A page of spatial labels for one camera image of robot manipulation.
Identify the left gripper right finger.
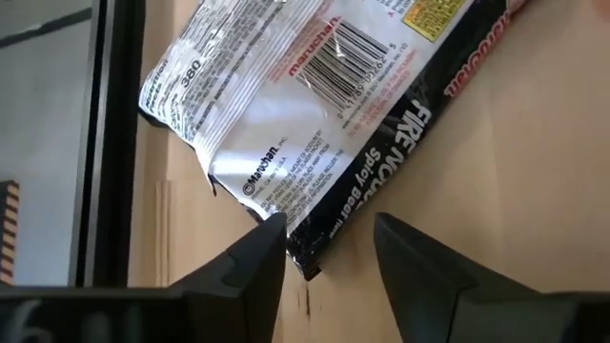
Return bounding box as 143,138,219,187
374,212,539,343

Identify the black hazard-striped floor mat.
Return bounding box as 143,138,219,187
0,179,21,287

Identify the black Maruchan fire noodle pack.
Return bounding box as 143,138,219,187
137,0,530,282

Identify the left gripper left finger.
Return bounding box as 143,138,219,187
170,212,290,343

